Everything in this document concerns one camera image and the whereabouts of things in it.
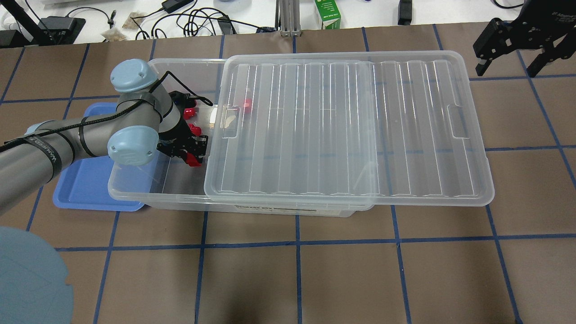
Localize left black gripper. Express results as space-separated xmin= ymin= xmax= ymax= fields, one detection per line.
xmin=157 ymin=91 xmax=208 ymax=161

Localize red block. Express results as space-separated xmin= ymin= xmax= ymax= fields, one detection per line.
xmin=183 ymin=107 xmax=197 ymax=120
xmin=189 ymin=123 xmax=203 ymax=137
xmin=185 ymin=153 xmax=204 ymax=168

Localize aluminium frame post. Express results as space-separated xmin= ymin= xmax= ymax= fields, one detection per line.
xmin=275 ymin=0 xmax=301 ymax=37

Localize clear plastic storage box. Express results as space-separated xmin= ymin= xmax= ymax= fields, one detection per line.
xmin=108 ymin=56 xmax=377 ymax=217

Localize black power brick top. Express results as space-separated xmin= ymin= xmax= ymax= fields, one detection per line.
xmin=161 ymin=0 xmax=195 ymax=14

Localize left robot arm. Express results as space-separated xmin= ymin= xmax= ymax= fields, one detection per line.
xmin=0 ymin=59 xmax=213 ymax=214

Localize green white carton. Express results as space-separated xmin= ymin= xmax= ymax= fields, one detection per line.
xmin=313 ymin=0 xmax=342 ymax=30

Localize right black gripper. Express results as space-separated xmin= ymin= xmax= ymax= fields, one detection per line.
xmin=473 ymin=0 xmax=576 ymax=78

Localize tangled black cables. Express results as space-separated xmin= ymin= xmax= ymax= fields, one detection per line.
xmin=135 ymin=6 xmax=261 ymax=40

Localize black device on desk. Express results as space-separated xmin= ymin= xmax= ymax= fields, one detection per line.
xmin=38 ymin=16 xmax=86 ymax=45

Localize blue plastic tray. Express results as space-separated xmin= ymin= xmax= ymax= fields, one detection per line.
xmin=52 ymin=103 xmax=145 ymax=212

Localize clear plastic box lid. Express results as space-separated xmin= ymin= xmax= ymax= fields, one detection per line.
xmin=203 ymin=50 xmax=495 ymax=211

